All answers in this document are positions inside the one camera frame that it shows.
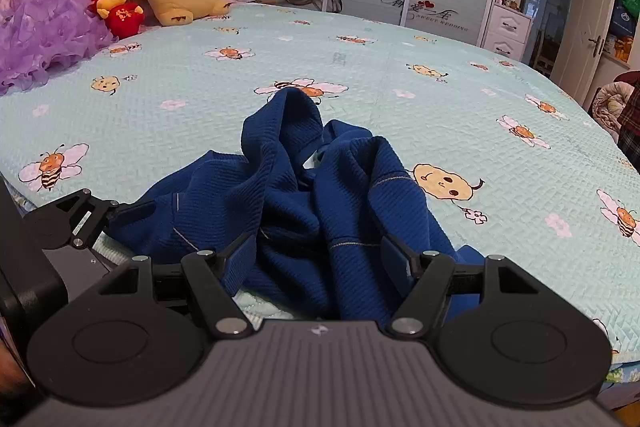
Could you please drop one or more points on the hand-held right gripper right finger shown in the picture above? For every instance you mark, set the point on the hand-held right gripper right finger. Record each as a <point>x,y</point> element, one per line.
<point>396,254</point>

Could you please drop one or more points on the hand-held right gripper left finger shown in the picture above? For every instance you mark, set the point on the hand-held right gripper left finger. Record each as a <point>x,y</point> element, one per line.
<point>235,264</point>

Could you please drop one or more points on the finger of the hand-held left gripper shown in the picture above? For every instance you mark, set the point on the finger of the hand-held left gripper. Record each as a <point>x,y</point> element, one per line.
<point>65,222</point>

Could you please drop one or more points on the blue sweater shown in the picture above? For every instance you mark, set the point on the blue sweater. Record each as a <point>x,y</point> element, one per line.
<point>310,217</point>

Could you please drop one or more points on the pile of bedding and clothes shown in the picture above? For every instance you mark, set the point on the pile of bedding and clothes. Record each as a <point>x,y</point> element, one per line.
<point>612,107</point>

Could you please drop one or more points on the bee print bedspread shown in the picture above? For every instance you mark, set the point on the bee print bedspread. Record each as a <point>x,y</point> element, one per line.
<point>400,72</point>

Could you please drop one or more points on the doll in purple ruffled dress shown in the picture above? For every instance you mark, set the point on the doll in purple ruffled dress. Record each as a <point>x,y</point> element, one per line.
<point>40,22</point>

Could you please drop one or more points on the red plush toy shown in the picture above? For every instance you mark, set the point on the red plush toy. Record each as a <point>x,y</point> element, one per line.
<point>117,7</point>

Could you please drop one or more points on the white drawer unit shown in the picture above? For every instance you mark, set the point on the white drawer unit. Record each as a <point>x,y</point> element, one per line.
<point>507,32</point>

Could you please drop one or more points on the floral bed sheet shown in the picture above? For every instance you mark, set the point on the floral bed sheet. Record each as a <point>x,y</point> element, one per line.
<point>622,377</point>

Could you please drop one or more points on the white room door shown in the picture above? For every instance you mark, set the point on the white room door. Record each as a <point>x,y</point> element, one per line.
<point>582,22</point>

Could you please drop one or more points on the hanging shopping bags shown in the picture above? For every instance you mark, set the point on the hanging shopping bags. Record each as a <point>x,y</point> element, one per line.
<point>626,17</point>

